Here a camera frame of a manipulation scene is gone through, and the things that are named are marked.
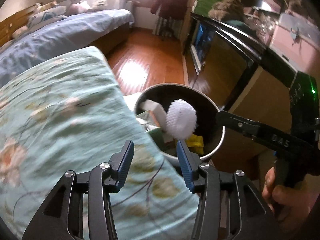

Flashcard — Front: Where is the yellow wrapper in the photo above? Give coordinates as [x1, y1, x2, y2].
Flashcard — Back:
[186, 135, 204, 153]

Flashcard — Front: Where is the framed picture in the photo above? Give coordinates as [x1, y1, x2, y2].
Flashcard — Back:
[189, 20, 215, 75]

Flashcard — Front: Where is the wooden headboard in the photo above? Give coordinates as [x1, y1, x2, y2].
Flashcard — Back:
[0, 5, 35, 48]

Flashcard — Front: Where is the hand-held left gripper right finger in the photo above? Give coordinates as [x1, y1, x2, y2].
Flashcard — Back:
[176, 140, 273, 240]

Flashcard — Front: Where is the white bin with black liner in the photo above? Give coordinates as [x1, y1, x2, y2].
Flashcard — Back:
[134, 83, 225, 163]

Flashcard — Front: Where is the black cabinet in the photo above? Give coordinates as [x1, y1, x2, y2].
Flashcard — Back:
[185, 12, 298, 155]

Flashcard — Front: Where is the green plastic packet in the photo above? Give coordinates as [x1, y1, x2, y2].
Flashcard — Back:
[146, 127, 175, 150]

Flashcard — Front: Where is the brown plush toy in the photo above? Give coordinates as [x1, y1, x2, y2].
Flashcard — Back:
[208, 0, 247, 22]

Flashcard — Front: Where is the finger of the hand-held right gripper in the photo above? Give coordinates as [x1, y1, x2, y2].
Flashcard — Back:
[215, 110, 260, 140]

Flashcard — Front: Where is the pink storage box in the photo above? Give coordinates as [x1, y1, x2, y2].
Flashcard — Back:
[269, 12, 320, 80]

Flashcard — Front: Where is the white and red carton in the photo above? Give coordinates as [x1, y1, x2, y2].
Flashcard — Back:
[141, 99, 167, 132]

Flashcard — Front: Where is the person's right hand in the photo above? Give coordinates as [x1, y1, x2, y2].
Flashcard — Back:
[262, 166, 315, 223]

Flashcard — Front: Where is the pink plush toy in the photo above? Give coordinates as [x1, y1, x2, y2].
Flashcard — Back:
[67, 1, 92, 14]

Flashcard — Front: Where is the grey patterned curtain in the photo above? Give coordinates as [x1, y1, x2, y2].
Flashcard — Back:
[152, 16, 182, 39]

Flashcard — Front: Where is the bed with blue sheet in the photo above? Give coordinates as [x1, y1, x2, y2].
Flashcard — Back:
[0, 9, 135, 88]

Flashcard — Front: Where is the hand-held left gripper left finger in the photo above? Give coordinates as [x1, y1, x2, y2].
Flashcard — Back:
[22, 140, 135, 240]

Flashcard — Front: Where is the white foam fruit net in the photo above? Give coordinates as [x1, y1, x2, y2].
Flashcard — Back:
[166, 99, 198, 140]

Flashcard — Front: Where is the stack of green boxes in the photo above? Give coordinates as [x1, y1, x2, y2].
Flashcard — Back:
[195, 0, 223, 15]

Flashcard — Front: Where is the dark red coat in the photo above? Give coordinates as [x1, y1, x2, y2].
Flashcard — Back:
[150, 0, 189, 19]

